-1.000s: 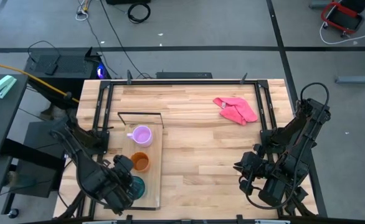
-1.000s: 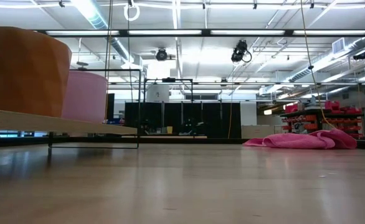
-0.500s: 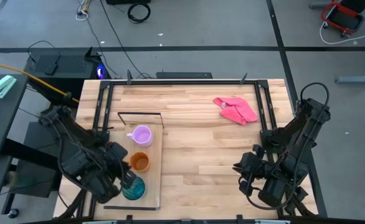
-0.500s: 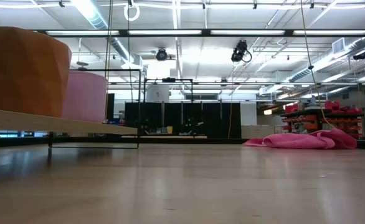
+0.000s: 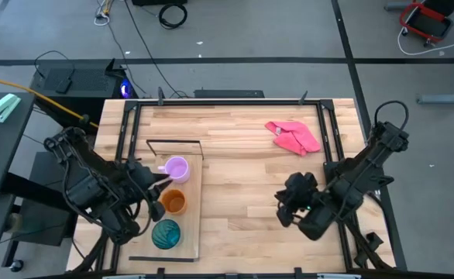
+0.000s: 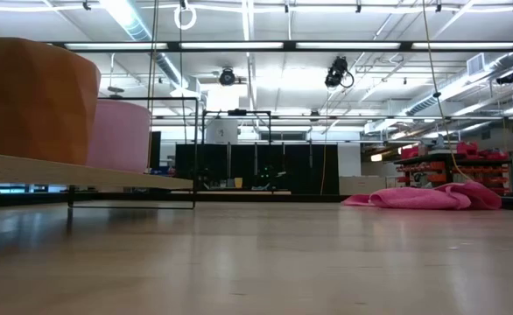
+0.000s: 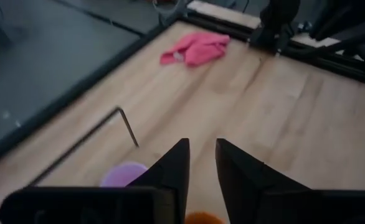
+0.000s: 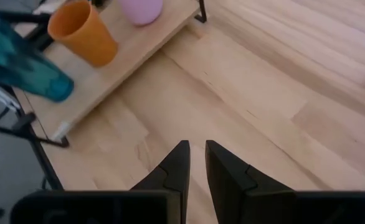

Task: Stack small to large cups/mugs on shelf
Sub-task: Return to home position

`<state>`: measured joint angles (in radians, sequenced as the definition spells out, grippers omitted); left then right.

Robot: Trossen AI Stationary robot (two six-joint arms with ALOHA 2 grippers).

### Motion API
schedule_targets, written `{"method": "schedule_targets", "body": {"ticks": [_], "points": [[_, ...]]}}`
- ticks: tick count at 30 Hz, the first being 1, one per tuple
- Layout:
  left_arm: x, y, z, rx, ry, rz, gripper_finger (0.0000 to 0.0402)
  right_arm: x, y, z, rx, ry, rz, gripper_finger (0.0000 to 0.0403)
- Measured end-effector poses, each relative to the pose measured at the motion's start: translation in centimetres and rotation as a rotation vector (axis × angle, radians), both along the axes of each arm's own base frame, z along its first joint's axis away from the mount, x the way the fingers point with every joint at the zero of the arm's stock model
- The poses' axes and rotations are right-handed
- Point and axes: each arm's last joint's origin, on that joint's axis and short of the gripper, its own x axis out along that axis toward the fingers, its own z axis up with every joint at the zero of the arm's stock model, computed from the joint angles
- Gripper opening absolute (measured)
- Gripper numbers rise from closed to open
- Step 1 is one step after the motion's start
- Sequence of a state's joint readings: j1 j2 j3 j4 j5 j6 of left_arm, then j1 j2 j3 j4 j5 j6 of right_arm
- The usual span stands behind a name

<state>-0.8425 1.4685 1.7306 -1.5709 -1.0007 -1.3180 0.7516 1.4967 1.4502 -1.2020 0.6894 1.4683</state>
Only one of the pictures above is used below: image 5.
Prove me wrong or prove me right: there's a teal ribbed plastic tumbler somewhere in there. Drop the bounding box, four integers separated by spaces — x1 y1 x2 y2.
151 219 182 251

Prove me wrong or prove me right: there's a white floor cable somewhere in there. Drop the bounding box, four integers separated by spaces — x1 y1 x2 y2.
397 26 454 57

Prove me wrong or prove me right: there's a purple plastic cup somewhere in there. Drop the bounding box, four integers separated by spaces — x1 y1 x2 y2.
157 156 191 184

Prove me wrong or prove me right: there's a small black device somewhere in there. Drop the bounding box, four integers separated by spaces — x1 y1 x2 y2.
54 78 74 95

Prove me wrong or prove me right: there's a white bundled cable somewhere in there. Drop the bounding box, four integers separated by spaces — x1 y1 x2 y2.
93 0 115 27

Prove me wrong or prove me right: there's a light wooden shelf board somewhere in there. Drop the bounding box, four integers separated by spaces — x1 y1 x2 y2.
135 154 204 260

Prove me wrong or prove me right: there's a grey metal floor bar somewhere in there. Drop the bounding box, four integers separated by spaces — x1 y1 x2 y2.
416 90 454 106

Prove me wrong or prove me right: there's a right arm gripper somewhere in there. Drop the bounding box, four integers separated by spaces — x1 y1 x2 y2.
273 170 324 229

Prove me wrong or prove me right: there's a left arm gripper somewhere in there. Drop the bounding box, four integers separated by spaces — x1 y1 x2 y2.
124 160 174 223

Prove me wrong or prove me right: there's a black computer tower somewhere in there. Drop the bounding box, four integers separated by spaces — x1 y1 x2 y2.
29 58 139 117

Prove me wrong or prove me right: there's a black aluminium table frame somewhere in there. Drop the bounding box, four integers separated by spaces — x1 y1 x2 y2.
71 87 397 279

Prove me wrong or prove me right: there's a long black floor cable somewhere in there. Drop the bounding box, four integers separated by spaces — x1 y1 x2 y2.
122 0 191 99

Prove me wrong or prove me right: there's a wooden tray board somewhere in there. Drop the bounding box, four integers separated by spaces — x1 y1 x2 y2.
128 139 206 264

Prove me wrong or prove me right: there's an orange plastic cup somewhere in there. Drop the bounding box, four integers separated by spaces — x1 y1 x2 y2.
159 188 188 216

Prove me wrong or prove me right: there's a pink cloth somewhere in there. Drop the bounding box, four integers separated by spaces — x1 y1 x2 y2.
264 120 322 157

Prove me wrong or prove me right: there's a coiled black cable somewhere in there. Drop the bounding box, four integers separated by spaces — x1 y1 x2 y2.
157 2 189 30

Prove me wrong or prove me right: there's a mint green stapler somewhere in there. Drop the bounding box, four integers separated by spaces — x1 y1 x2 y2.
0 93 22 124

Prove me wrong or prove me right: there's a red framed cart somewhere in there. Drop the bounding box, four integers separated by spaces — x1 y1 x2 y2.
398 1 454 44

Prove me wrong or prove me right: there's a black power strip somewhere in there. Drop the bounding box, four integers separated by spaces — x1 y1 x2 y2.
192 89 266 99

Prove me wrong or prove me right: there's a black low cabinet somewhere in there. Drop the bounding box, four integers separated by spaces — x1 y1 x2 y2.
1 150 81 269

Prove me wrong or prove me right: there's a yellow cable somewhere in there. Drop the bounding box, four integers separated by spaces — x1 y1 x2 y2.
0 74 100 129

